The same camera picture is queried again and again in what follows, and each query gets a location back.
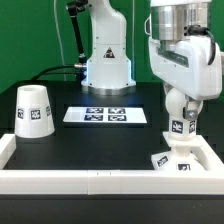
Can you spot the white U-shaped frame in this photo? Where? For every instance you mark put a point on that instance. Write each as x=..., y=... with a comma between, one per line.
x=87, y=182

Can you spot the white lamp bulb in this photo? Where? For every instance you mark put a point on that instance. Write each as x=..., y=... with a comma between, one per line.
x=179, y=127

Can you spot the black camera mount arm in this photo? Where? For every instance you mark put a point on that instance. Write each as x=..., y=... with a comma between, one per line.
x=74, y=8

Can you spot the white lamp shade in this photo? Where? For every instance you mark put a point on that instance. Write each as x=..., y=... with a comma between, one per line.
x=33, y=116

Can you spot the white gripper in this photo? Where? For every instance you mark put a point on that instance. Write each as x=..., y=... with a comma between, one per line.
x=187, y=70

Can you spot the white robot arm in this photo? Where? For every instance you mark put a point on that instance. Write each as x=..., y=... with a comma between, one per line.
x=170, y=21

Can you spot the white marker plate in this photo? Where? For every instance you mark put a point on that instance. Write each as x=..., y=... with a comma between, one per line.
x=129, y=115

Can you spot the white lamp base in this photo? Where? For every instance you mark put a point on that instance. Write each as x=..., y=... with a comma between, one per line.
x=179, y=157

